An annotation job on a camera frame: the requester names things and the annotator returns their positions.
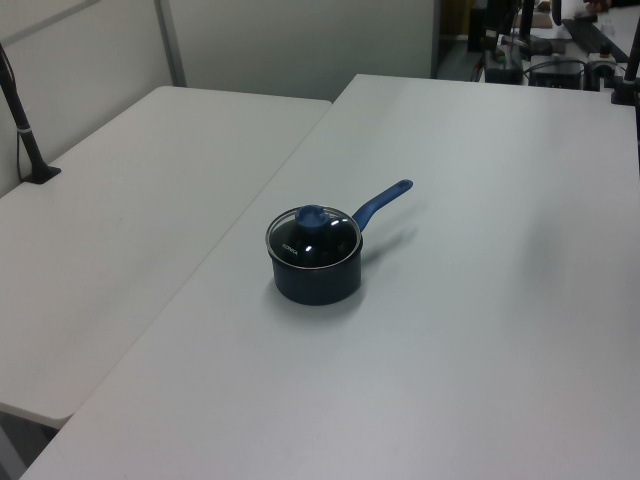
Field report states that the glass lid with blue knob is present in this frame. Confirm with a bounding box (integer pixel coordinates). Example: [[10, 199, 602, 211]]
[[264, 203, 364, 272]]

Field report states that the black flat keyboard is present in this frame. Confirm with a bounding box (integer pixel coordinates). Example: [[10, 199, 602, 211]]
[[561, 17, 632, 60]]

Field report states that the white control box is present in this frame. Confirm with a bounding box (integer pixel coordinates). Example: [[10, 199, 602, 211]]
[[584, 47, 627, 77]]

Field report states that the grey partition frame post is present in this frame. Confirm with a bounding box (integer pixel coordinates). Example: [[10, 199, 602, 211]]
[[153, 0, 189, 89]]

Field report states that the dark device with green light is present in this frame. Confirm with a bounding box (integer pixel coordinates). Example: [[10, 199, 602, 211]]
[[481, 29, 524, 85]]

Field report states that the black electronics box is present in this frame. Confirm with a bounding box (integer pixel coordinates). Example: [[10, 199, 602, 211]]
[[528, 59, 587, 92]]

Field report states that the black clamped pole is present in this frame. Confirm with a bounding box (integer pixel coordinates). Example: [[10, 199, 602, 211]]
[[610, 0, 640, 107]]

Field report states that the dark blue saucepan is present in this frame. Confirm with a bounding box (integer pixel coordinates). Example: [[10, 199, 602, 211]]
[[264, 178, 415, 307]]

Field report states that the black camera stand pole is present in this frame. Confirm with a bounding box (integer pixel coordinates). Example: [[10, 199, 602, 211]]
[[0, 41, 63, 187]]

